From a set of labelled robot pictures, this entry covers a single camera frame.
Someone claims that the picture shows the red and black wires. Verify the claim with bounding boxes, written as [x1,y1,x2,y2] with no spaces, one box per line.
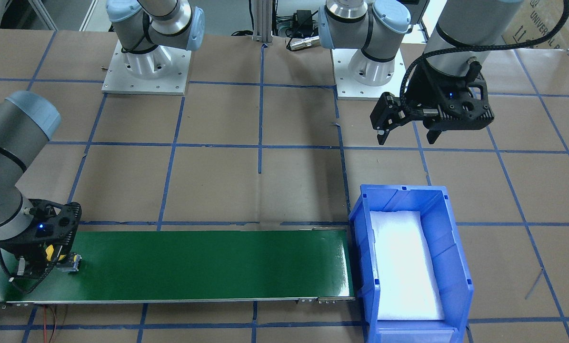
[40,305,61,343]

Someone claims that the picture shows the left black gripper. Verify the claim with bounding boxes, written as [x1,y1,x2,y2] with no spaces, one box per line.
[370,60,495,145]

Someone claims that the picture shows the cardboard box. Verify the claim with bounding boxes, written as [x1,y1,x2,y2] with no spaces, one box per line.
[502,0,569,49]

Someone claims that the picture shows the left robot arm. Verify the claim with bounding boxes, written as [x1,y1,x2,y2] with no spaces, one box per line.
[318,0,569,145]

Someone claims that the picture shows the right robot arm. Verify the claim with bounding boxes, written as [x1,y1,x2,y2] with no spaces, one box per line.
[0,0,206,283]

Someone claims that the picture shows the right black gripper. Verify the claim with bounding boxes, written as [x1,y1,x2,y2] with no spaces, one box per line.
[0,199,82,280]

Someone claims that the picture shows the blue source bin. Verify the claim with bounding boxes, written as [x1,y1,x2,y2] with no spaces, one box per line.
[349,184,474,343]

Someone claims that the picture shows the green conveyor belt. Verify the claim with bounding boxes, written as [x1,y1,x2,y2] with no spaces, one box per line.
[0,229,355,305]

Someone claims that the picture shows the aluminium frame post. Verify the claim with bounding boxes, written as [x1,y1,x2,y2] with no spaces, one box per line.
[250,0,276,46]

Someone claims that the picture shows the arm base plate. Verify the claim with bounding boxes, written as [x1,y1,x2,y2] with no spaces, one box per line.
[102,42,191,96]
[332,49,406,100]

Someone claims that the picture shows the black power adapter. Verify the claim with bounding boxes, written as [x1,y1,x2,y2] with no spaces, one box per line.
[292,10,313,29]

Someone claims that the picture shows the yellow push button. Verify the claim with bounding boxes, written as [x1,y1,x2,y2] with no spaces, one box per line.
[46,245,82,273]

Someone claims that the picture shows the white foam pad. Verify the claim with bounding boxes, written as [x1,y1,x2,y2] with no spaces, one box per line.
[370,211,445,321]

